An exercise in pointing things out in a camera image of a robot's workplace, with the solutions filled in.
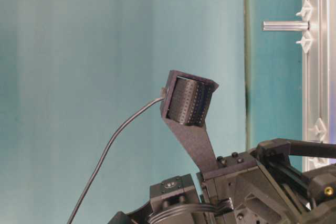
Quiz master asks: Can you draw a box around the upper steel shaft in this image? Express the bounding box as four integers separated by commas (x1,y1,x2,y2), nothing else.
261,21,309,31

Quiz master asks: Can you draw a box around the black camera cable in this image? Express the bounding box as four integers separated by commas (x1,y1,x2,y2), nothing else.
67,97,166,224

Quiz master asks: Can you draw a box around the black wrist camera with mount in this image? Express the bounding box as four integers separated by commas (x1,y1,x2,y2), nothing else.
160,70,218,173

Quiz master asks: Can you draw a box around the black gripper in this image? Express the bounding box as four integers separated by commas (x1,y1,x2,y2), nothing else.
202,138,335,223

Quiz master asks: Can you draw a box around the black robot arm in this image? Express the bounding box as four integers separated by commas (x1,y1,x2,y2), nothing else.
111,138,335,223

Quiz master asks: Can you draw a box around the white aluminium extrusion rail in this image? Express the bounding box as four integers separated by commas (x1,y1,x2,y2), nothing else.
295,0,336,172

